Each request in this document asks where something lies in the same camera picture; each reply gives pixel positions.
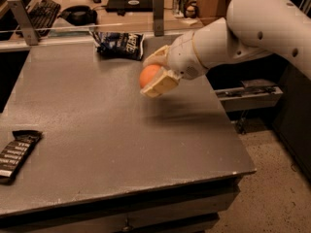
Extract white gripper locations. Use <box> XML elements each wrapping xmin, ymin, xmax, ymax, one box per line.
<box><xmin>141</xmin><ymin>31</ymin><xmax>208</xmax><ymax>98</ymax></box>

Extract orange fruit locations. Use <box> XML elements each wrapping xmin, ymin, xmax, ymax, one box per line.
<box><xmin>139</xmin><ymin>64</ymin><xmax>161</xmax><ymax>88</ymax></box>

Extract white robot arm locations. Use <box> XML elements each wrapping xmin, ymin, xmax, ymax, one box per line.
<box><xmin>141</xmin><ymin>0</ymin><xmax>311</xmax><ymax>98</ymax></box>

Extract blue chip bag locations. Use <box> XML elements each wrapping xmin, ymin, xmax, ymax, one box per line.
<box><xmin>90</xmin><ymin>32</ymin><xmax>144</xmax><ymax>60</ymax></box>

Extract small round figurine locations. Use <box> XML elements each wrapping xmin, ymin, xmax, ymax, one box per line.
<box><xmin>185</xmin><ymin>5</ymin><xmax>197</xmax><ymax>18</ymax></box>

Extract glass jar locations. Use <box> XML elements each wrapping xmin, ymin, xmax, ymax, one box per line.
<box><xmin>172</xmin><ymin>0</ymin><xmax>189</xmax><ymax>17</ymax></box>

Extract black laptop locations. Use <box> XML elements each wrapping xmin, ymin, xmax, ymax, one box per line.
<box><xmin>106</xmin><ymin>0</ymin><xmax>153</xmax><ymax>12</ymax></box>

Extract wooden cabinet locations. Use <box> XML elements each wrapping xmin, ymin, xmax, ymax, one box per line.
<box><xmin>196</xmin><ymin>0</ymin><xmax>231</xmax><ymax>25</ymax></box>

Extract grey side shelf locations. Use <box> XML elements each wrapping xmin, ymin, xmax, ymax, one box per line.
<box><xmin>215</xmin><ymin>79</ymin><xmax>283</xmax><ymax>112</ymax></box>

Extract black headphones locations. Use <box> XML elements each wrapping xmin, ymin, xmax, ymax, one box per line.
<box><xmin>59</xmin><ymin>5</ymin><xmax>97</xmax><ymax>26</ymax></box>

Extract black keyboard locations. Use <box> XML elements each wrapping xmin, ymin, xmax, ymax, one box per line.
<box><xmin>28</xmin><ymin>0</ymin><xmax>61</xmax><ymax>37</ymax></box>

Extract grey drawer unit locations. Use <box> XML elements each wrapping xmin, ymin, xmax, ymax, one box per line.
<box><xmin>0</xmin><ymin>175</ymin><xmax>242</xmax><ymax>233</ymax></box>

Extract black snack bar wrapper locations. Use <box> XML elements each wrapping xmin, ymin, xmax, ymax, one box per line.
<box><xmin>0</xmin><ymin>130</ymin><xmax>43</xmax><ymax>183</ymax></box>

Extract metal bracket middle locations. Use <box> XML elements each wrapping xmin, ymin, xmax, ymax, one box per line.
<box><xmin>153</xmin><ymin>0</ymin><xmax>164</xmax><ymax>37</ymax></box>

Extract metal bracket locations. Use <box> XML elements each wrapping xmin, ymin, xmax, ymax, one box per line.
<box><xmin>8</xmin><ymin>0</ymin><xmax>39</xmax><ymax>46</ymax></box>
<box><xmin>153</xmin><ymin>0</ymin><xmax>164</xmax><ymax>37</ymax></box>

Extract metal bracket left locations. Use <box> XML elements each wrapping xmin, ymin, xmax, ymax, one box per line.
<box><xmin>8</xmin><ymin>0</ymin><xmax>39</xmax><ymax>46</ymax></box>

